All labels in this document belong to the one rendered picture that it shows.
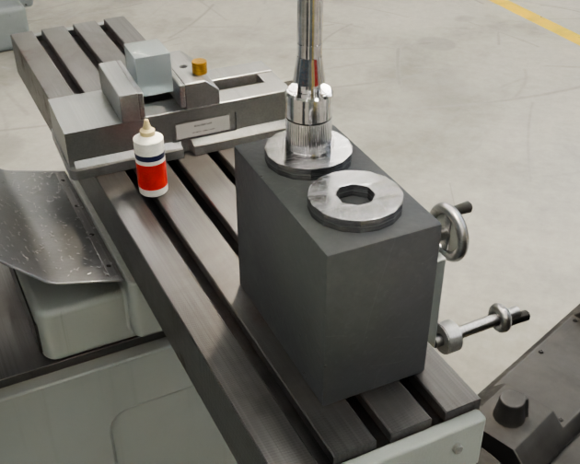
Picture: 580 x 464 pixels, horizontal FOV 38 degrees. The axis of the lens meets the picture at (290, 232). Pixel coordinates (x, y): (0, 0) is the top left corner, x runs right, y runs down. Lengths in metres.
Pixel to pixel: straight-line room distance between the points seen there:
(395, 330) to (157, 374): 0.54
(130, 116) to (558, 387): 0.77
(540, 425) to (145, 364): 0.58
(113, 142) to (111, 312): 0.24
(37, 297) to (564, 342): 0.84
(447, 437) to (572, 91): 3.02
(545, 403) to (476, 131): 2.11
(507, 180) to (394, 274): 2.29
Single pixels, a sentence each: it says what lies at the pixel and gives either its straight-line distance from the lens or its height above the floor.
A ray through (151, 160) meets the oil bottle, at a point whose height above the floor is 0.98.
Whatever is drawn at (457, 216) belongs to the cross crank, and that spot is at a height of 0.67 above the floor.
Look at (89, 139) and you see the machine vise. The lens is 1.23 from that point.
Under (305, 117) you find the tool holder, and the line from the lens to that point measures 0.83.
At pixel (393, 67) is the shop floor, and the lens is 3.86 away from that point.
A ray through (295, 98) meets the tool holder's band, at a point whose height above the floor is 1.18.
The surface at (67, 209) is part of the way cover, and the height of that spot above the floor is 0.85.
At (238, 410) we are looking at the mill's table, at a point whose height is 0.92.
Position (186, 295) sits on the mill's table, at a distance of 1.00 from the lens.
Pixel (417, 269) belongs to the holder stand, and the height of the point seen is 1.06.
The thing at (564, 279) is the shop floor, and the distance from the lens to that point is 2.64.
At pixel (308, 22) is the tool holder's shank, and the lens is 0.80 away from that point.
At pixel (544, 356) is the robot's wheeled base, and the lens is 1.45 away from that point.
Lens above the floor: 1.54
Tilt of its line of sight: 35 degrees down
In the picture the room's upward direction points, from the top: straight up
